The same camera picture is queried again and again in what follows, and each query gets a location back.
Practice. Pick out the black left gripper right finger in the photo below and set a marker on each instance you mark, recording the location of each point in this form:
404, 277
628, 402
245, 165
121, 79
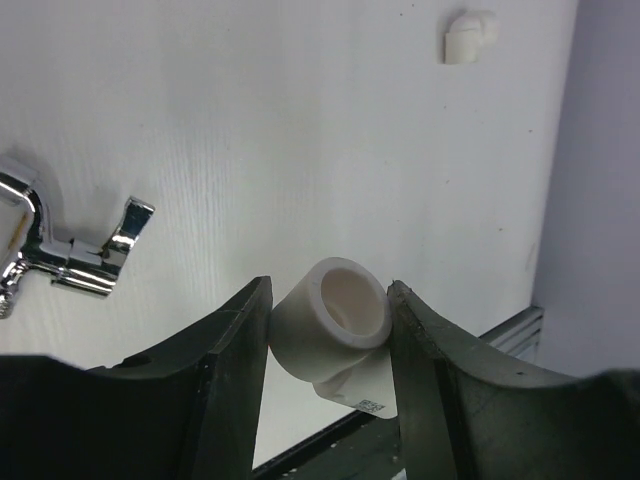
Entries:
468, 411

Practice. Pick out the chrome water faucet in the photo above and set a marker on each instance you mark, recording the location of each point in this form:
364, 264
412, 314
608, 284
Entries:
72, 264

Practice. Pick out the white pipe elbow fitting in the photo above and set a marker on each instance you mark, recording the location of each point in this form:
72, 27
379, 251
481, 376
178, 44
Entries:
332, 330

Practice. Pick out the far white pipe elbow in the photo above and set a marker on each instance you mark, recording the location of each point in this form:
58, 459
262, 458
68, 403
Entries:
468, 35

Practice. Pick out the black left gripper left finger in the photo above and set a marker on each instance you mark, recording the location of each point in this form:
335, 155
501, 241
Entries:
186, 408

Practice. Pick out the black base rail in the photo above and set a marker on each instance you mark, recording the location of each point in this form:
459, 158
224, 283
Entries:
357, 446

